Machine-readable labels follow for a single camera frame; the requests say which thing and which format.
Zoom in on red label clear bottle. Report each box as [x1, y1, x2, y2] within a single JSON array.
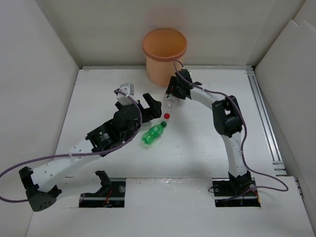
[[162, 94, 177, 120]]

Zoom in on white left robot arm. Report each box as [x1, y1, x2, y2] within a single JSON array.
[[19, 89, 162, 212]]

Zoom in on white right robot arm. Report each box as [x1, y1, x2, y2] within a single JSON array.
[[166, 69, 252, 196]]

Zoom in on orange plastic bin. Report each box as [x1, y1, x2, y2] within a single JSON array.
[[142, 29, 188, 87]]

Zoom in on blue white label bottle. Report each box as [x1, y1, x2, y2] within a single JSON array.
[[141, 119, 158, 128]]

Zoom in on green plastic bottle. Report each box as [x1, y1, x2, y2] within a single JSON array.
[[142, 121, 167, 145]]

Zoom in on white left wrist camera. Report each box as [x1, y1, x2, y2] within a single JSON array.
[[116, 83, 134, 106]]

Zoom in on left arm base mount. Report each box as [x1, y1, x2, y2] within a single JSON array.
[[79, 170, 126, 208]]

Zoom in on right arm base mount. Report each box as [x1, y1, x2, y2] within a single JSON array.
[[208, 171, 261, 207]]

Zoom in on aluminium frame rail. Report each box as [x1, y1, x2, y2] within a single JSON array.
[[81, 65, 304, 200]]

